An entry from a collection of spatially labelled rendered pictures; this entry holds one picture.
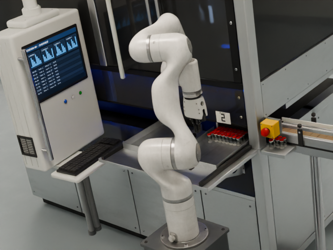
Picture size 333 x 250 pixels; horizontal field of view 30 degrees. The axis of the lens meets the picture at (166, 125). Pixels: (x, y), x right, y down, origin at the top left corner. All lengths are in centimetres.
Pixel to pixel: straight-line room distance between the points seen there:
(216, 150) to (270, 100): 35
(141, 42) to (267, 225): 136
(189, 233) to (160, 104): 52
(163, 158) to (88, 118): 133
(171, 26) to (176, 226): 75
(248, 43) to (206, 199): 98
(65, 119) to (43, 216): 135
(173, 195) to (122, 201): 162
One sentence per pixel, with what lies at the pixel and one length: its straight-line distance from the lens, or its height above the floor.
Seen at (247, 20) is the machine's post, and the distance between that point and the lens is 278.
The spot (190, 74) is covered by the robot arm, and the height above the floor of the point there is 137.
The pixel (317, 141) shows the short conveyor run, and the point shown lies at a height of 92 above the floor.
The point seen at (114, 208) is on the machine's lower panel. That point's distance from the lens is 402.
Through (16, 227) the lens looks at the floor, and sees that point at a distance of 457.
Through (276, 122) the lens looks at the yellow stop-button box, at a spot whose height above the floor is 103.
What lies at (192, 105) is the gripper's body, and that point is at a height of 122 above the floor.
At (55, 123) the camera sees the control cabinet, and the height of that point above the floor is 102.
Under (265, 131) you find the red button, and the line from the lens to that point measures 289.
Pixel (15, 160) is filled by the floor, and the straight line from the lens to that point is 558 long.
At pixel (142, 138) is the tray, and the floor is 88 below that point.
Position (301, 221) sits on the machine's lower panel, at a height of 28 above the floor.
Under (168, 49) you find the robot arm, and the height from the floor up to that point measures 161.
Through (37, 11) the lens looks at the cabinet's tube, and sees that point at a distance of 327.
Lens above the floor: 224
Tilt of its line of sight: 23 degrees down
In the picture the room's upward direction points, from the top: 10 degrees counter-clockwise
